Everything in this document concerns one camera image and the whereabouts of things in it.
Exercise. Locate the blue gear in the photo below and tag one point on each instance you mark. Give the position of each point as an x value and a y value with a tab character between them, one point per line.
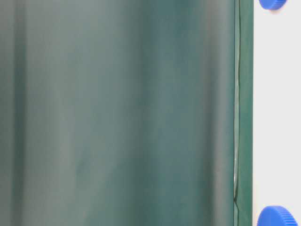
272	4
276	216

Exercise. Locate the green cloth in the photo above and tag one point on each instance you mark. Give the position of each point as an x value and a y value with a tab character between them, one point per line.
126	113

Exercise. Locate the white board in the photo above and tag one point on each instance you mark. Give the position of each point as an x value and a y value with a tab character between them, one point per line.
277	108

